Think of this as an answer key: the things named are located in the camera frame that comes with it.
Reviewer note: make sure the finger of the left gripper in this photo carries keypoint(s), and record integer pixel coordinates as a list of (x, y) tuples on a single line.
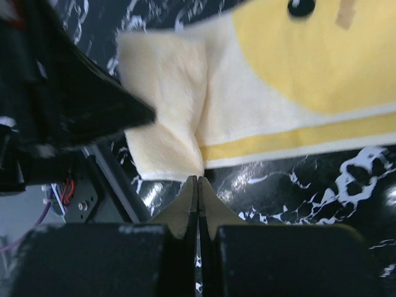
[(89, 103)]

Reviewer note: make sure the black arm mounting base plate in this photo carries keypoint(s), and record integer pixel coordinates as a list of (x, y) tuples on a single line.
[(90, 187)]

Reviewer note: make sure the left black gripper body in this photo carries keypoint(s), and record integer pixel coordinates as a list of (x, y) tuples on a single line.
[(29, 136)]

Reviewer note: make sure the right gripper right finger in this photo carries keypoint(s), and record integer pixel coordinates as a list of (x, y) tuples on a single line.
[(245, 259)]

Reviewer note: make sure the yellow towel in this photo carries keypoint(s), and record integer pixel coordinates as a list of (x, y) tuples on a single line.
[(267, 80)]

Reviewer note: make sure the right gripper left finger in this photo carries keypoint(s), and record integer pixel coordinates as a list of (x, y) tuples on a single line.
[(155, 258)]

